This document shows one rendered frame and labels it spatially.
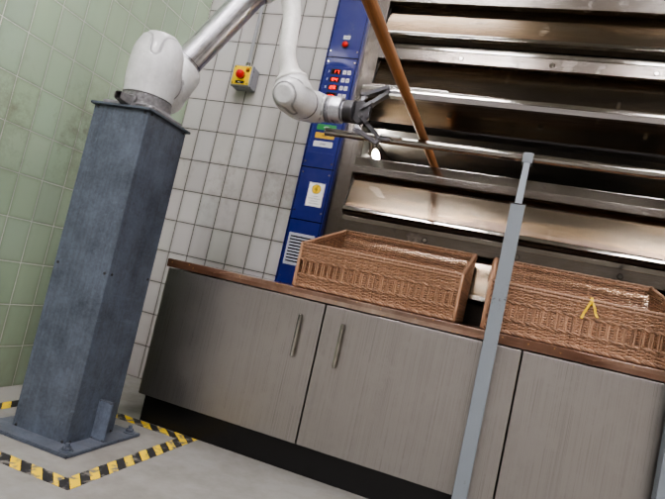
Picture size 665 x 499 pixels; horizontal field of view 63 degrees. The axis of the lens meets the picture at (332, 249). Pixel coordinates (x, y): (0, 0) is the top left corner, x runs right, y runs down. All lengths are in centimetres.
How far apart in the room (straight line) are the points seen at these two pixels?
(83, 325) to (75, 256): 20
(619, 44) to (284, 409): 184
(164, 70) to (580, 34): 159
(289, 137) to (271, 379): 116
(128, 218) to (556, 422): 135
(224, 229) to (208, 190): 21
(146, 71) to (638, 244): 179
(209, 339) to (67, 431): 50
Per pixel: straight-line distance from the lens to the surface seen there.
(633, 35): 253
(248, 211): 250
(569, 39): 248
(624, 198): 230
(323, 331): 175
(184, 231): 265
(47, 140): 221
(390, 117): 241
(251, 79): 263
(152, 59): 184
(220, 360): 189
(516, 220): 163
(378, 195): 232
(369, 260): 177
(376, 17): 125
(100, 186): 176
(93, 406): 182
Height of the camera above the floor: 60
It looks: 4 degrees up
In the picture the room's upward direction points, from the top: 13 degrees clockwise
